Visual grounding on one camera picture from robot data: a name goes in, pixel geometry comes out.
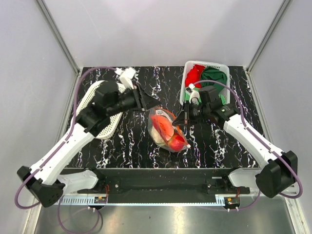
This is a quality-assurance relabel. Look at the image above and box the red cloth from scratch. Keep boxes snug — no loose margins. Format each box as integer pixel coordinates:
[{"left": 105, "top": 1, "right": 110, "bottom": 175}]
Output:
[{"left": 185, "top": 64, "right": 205, "bottom": 87}]

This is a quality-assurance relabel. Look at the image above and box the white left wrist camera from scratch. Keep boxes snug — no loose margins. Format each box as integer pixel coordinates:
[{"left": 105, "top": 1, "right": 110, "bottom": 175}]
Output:
[{"left": 115, "top": 67, "right": 136, "bottom": 89}]

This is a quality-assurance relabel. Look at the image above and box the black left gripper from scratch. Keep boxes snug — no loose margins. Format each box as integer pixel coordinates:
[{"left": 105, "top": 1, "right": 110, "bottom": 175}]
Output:
[{"left": 108, "top": 83, "right": 162, "bottom": 117}]

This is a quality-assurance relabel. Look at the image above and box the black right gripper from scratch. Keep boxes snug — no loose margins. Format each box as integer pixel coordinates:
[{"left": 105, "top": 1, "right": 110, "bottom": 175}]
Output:
[{"left": 172, "top": 100, "right": 210, "bottom": 126}]

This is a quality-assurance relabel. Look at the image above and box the light green cloth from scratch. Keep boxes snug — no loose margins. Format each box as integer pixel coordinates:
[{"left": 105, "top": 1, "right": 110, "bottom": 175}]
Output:
[{"left": 184, "top": 91, "right": 227, "bottom": 104}]

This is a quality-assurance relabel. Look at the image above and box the white slotted cable duct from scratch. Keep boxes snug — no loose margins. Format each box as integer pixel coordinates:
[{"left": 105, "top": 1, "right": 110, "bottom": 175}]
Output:
[{"left": 61, "top": 195, "right": 107, "bottom": 206}]

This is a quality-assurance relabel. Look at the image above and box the dark green cloth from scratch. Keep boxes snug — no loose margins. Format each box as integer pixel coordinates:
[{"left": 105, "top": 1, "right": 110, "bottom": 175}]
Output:
[{"left": 200, "top": 66, "right": 228, "bottom": 92}]

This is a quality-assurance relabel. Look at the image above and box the aluminium frame post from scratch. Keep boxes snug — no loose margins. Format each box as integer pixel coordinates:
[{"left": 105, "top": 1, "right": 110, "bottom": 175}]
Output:
[
  {"left": 246, "top": 0, "right": 293, "bottom": 73},
  {"left": 35, "top": 0, "right": 80, "bottom": 74}
]

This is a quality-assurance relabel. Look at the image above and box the clear zip top bag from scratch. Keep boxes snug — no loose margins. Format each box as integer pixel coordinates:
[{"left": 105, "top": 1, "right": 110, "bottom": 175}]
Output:
[{"left": 148, "top": 106, "right": 191, "bottom": 153}]

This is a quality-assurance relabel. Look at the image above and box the fake white cauliflower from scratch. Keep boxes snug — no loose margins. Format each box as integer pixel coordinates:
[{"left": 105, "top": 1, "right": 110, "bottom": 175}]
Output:
[{"left": 150, "top": 127, "right": 168, "bottom": 146}]

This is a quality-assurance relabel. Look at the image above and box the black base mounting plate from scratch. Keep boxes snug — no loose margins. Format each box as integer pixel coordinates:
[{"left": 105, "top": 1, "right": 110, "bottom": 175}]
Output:
[{"left": 60, "top": 168, "right": 252, "bottom": 204}]

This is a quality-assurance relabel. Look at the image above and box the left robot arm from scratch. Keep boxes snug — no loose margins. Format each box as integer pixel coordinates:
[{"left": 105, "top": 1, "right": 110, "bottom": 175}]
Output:
[{"left": 17, "top": 78, "right": 160, "bottom": 208}]

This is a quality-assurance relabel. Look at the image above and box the right aluminium frame post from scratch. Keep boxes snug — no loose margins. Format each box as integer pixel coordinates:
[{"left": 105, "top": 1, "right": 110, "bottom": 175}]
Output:
[{"left": 246, "top": 0, "right": 293, "bottom": 73}]

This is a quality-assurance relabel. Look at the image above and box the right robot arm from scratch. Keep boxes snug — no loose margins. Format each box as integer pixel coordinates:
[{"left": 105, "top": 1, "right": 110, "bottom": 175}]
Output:
[{"left": 173, "top": 84, "right": 299, "bottom": 198}]

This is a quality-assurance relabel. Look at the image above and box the white rectangular plastic basket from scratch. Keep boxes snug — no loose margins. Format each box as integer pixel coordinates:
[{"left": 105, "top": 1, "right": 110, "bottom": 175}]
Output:
[{"left": 179, "top": 60, "right": 231, "bottom": 107}]

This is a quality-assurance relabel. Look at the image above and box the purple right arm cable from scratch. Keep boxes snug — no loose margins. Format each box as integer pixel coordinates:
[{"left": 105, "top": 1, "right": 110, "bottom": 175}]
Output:
[{"left": 187, "top": 79, "right": 304, "bottom": 212}]

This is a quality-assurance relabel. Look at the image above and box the white oval perforated basket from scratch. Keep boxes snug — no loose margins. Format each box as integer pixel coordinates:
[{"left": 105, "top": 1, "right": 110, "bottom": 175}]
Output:
[{"left": 76, "top": 80, "right": 126, "bottom": 139}]

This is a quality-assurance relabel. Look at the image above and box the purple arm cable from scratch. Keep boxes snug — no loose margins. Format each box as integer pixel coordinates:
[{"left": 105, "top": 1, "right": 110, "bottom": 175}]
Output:
[
  {"left": 15, "top": 66, "right": 117, "bottom": 232},
  {"left": 187, "top": 79, "right": 304, "bottom": 212}
]

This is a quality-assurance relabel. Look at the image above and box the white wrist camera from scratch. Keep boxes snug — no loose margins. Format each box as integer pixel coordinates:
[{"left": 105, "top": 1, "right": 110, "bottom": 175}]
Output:
[
  {"left": 115, "top": 67, "right": 136, "bottom": 89},
  {"left": 185, "top": 83, "right": 200, "bottom": 105}
]

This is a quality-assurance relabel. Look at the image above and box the fake watermelon slice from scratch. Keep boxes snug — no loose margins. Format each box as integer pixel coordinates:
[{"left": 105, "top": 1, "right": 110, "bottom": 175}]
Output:
[{"left": 151, "top": 115, "right": 174, "bottom": 141}]

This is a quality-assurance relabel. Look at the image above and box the left aluminium frame post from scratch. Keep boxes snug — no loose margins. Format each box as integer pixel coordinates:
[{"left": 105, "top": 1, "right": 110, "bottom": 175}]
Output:
[{"left": 35, "top": 0, "right": 80, "bottom": 74}]

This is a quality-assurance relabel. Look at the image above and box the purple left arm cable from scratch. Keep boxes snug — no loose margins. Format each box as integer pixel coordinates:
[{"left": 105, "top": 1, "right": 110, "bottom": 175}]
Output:
[{"left": 15, "top": 66, "right": 117, "bottom": 232}]

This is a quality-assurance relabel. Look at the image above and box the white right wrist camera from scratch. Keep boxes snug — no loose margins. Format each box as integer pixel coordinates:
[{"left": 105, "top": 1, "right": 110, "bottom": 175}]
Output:
[{"left": 185, "top": 83, "right": 200, "bottom": 105}]

